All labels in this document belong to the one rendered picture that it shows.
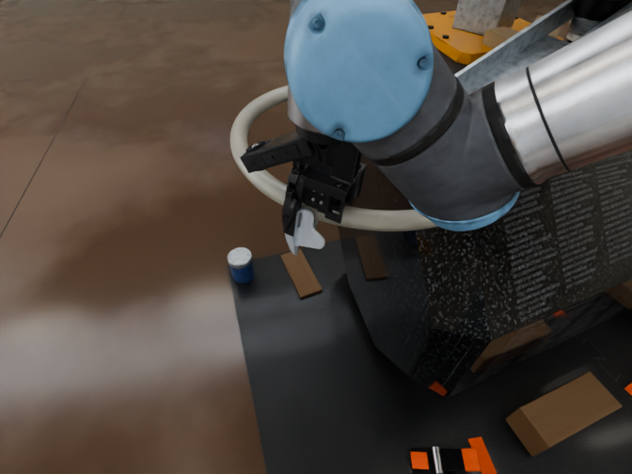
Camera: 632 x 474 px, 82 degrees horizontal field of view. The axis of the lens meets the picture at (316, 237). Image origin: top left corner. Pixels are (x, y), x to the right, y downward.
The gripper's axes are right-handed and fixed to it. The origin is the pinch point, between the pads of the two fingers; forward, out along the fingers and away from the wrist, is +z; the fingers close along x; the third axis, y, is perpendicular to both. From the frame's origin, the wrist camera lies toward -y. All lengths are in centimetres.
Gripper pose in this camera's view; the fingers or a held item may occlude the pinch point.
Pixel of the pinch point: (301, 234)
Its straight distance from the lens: 56.8
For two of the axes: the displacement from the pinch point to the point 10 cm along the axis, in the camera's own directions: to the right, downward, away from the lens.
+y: 8.9, 3.7, -2.7
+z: -0.8, 7.1, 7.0
